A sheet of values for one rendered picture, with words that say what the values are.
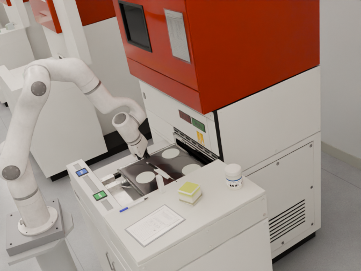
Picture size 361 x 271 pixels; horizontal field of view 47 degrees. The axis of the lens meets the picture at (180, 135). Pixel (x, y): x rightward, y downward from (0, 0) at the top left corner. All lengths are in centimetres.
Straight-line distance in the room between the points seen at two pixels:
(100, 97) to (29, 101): 29
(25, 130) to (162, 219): 67
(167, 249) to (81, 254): 163
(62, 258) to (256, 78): 130
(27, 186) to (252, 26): 123
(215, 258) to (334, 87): 202
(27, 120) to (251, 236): 107
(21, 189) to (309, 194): 165
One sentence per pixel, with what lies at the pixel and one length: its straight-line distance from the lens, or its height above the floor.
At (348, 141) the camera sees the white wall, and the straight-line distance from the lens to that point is 358.
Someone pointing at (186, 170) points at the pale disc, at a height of 90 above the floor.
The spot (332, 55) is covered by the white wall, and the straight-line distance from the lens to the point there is 338.
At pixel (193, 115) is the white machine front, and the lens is 210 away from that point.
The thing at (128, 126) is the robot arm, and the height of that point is 125.
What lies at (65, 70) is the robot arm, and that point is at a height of 157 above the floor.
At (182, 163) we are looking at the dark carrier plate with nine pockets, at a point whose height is 90.
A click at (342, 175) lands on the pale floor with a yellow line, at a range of 355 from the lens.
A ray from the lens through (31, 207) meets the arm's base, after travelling 203.
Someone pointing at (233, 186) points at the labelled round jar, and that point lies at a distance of 182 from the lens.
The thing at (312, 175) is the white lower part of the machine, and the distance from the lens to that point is 262.
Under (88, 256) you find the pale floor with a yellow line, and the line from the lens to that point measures 318.
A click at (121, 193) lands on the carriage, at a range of 211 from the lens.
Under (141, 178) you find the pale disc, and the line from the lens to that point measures 214.
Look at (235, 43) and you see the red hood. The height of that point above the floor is 150.
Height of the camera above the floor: 209
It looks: 29 degrees down
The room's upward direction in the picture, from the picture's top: 11 degrees counter-clockwise
